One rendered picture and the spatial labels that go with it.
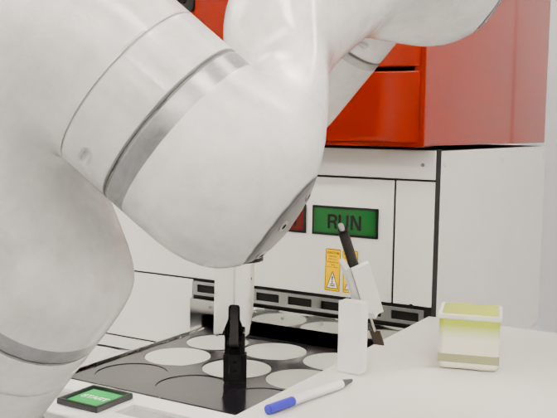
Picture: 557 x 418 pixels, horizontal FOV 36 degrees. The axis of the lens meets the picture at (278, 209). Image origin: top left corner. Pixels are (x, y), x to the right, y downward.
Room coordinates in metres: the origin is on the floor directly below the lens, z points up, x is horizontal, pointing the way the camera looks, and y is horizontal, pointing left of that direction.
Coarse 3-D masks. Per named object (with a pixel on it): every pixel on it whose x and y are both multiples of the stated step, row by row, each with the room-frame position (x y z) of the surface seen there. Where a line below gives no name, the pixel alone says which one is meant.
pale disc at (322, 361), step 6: (318, 354) 1.30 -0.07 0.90; (324, 354) 1.30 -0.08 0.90; (330, 354) 1.30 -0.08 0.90; (336, 354) 1.30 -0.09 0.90; (306, 360) 1.26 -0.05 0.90; (312, 360) 1.26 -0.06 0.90; (318, 360) 1.26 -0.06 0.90; (324, 360) 1.26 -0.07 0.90; (330, 360) 1.26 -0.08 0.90; (336, 360) 1.26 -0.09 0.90; (312, 366) 1.23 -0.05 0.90; (318, 366) 1.23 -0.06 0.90; (324, 366) 1.23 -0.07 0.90; (330, 366) 1.23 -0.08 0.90
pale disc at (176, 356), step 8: (152, 352) 1.29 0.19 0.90; (160, 352) 1.29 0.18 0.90; (168, 352) 1.29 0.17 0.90; (176, 352) 1.29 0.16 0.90; (184, 352) 1.29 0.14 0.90; (192, 352) 1.29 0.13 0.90; (200, 352) 1.29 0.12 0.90; (152, 360) 1.25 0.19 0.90; (160, 360) 1.25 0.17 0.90; (168, 360) 1.25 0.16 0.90; (176, 360) 1.25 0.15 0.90; (184, 360) 1.25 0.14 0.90; (192, 360) 1.25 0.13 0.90; (200, 360) 1.25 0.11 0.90
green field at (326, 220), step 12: (324, 216) 1.38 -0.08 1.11; (336, 216) 1.37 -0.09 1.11; (348, 216) 1.36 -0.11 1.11; (360, 216) 1.35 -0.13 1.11; (372, 216) 1.34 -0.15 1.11; (324, 228) 1.38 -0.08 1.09; (336, 228) 1.37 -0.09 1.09; (348, 228) 1.36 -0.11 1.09; (360, 228) 1.35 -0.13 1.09; (372, 228) 1.34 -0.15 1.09
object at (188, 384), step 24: (192, 336) 1.40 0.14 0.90; (120, 360) 1.24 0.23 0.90; (144, 360) 1.25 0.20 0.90; (216, 360) 1.26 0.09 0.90; (264, 360) 1.26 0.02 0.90; (288, 360) 1.26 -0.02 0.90; (120, 384) 1.13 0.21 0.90; (144, 384) 1.13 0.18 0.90; (168, 384) 1.13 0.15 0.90; (192, 384) 1.13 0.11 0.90; (216, 384) 1.14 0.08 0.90; (240, 384) 1.13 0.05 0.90; (264, 384) 1.14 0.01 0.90; (216, 408) 1.03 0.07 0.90; (240, 408) 1.04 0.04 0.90
